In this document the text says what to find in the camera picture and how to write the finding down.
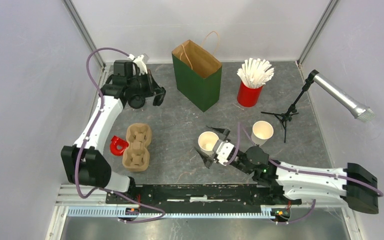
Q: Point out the red plastic clip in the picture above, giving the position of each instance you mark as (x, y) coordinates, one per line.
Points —
(118, 146)

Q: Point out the green paper bag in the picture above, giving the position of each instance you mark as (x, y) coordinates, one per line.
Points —
(198, 73)

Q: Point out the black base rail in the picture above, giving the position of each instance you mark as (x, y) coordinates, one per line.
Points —
(244, 198)

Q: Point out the red cup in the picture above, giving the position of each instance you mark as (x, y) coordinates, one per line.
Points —
(248, 97)

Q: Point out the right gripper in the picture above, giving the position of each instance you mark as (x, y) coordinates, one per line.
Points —
(206, 159)

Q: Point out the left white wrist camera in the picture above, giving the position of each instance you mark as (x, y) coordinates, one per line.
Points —
(140, 62)

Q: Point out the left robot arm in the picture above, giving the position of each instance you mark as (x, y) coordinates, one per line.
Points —
(83, 161)

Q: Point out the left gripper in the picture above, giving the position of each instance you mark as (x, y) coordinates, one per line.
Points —
(153, 89)

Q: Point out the white wrapped straws bundle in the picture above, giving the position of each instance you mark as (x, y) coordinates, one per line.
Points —
(255, 72)

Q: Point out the silver microphone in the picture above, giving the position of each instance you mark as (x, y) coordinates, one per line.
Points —
(358, 110)

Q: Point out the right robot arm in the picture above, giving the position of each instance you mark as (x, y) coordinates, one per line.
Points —
(354, 184)

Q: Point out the brown cardboard cup carrier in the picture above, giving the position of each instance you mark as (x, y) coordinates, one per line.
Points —
(136, 157)

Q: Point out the white paper coffee cup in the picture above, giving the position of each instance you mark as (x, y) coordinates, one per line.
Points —
(206, 142)

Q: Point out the black coffee lid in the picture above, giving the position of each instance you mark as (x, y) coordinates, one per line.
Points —
(136, 101)

